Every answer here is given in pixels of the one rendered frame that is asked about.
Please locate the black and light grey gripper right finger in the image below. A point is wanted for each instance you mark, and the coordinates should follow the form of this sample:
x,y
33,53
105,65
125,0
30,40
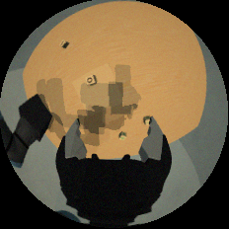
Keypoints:
x,y
155,152

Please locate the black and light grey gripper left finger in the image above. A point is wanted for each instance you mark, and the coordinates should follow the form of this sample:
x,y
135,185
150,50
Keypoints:
x,y
71,149

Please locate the beige letter block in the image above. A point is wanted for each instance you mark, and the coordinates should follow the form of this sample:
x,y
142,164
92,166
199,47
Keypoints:
x,y
64,44
146,120
91,79
122,136

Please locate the tan square mat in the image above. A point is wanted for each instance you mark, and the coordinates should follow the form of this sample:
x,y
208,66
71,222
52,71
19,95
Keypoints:
x,y
99,96

